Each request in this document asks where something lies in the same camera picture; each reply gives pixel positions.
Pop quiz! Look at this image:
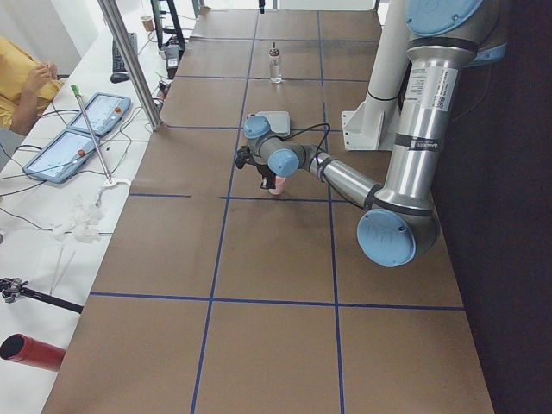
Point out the black power brick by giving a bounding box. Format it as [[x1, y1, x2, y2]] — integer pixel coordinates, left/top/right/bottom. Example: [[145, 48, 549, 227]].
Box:
[[164, 44, 180, 79]]

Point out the red cylinder bottle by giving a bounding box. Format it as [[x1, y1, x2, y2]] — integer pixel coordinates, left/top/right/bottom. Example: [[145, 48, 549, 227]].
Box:
[[1, 334, 66, 372]]

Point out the person in yellow shirt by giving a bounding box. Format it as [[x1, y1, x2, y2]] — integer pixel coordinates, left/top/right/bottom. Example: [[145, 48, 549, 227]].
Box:
[[1, 36, 63, 136]]

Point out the blue teach pendant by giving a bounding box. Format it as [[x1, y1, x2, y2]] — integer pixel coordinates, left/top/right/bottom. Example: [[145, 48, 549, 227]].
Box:
[[85, 92, 131, 140], [22, 129, 96, 184]]

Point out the black keyboard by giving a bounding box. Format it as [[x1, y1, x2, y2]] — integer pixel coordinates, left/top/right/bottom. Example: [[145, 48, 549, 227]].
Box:
[[111, 32, 138, 73]]

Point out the near blue teach pendant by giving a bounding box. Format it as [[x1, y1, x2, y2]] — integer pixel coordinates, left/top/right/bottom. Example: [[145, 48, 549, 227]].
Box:
[[22, 129, 96, 184]]

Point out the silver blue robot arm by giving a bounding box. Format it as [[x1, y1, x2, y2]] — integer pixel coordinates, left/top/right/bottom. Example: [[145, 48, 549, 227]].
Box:
[[235, 1, 511, 267]]

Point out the black camera cable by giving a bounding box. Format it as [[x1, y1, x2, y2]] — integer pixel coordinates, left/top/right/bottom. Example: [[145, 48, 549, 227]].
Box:
[[282, 122, 332, 173]]

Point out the crumpled white plastic wrap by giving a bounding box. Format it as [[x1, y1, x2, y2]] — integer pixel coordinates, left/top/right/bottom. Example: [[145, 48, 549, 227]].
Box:
[[53, 196, 104, 243]]

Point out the far blue teach pendant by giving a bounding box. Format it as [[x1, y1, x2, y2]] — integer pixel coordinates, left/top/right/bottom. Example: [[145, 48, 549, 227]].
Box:
[[85, 92, 131, 140]]

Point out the clear glass sauce bottle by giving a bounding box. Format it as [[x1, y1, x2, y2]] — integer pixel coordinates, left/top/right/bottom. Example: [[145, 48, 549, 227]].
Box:
[[268, 42, 282, 84]]

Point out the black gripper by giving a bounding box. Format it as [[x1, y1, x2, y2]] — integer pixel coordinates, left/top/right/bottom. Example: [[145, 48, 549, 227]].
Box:
[[256, 164, 276, 190]]

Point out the aluminium frame post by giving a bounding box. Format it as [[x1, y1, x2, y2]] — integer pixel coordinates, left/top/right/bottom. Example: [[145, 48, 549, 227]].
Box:
[[97, 0, 162, 131]]

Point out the pink paper cup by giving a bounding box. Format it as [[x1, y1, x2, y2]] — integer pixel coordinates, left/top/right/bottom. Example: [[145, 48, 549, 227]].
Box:
[[269, 176, 286, 196]]

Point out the silver digital kitchen scale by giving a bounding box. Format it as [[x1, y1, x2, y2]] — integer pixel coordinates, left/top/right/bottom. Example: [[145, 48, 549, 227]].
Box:
[[243, 111, 291, 139]]

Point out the black computer mouse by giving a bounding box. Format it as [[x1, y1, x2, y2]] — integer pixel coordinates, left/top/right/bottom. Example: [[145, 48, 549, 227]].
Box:
[[110, 72, 129, 84]]

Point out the black camera tripod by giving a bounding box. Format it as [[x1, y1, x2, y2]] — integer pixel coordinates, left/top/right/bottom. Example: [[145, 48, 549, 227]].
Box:
[[1, 278, 84, 314]]

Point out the long metal reacher stick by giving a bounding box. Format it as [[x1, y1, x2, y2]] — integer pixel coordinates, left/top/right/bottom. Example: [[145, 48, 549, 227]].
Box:
[[71, 84, 131, 207]]

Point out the paper coffee cup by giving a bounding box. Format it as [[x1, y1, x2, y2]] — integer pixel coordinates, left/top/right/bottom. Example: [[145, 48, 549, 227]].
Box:
[[141, 15, 155, 33]]

